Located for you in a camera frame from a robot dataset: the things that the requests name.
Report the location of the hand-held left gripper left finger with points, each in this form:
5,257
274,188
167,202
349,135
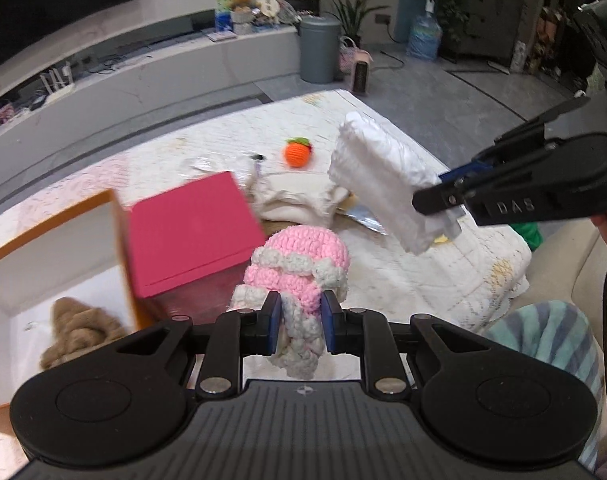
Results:
272,325

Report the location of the green cloth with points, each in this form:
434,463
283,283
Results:
531,234

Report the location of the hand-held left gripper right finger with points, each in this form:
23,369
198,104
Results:
330,325

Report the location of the brown fluffy wool item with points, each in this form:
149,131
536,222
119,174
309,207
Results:
78,330

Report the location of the white low media console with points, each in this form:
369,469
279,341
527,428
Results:
158,75

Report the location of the white padded cloth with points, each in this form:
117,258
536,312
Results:
378,170

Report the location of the black television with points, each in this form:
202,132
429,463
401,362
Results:
58,0

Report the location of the long-leaved potted plant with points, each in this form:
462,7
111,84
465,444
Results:
351,7

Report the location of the green picture card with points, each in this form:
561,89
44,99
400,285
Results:
223,12

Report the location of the brown teddy bear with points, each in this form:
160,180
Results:
242,1

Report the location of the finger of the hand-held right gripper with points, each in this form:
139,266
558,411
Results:
443,197
521,135

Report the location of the pink space heater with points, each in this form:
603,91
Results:
361,75

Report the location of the pink box lid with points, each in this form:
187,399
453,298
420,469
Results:
193,230

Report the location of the beige sofa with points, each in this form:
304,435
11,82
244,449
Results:
568,270

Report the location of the grey trash bin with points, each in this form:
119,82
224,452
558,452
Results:
319,50

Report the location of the person's striped trouser leg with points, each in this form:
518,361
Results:
548,355

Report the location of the orange-rimmed storage box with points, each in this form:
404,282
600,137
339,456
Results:
43,260

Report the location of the dark display shelf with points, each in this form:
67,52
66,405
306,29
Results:
551,25

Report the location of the pink crochet hat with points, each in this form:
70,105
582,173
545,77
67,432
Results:
303,260

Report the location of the silver foil bag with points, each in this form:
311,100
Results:
366,220

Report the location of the grey drawer cabinet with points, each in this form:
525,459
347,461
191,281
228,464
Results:
488,20

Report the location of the white router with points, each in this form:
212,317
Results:
56,82

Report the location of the pink woven basket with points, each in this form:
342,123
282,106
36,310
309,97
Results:
347,55

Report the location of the white round hand fan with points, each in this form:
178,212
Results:
269,5

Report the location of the blue water bottle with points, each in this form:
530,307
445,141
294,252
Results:
424,35

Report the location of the cream folded cloth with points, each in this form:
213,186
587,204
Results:
296,200

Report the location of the orange crochet fruit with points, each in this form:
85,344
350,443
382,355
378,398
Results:
297,152

